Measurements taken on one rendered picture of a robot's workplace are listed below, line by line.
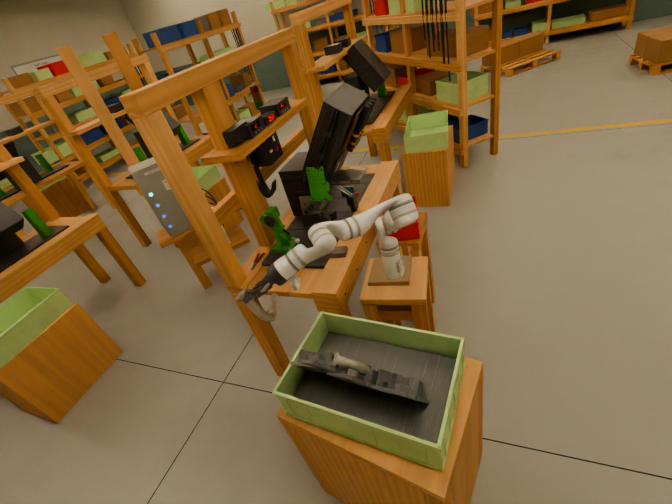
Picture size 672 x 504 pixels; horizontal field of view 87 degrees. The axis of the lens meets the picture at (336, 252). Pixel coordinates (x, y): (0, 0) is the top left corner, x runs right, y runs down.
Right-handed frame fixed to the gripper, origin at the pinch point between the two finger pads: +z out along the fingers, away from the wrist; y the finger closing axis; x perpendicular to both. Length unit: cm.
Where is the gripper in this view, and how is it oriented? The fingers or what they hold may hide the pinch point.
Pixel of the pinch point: (248, 297)
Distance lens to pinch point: 121.5
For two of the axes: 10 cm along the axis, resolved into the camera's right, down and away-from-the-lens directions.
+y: 0.7, 2.3, -9.7
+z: -7.8, 6.2, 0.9
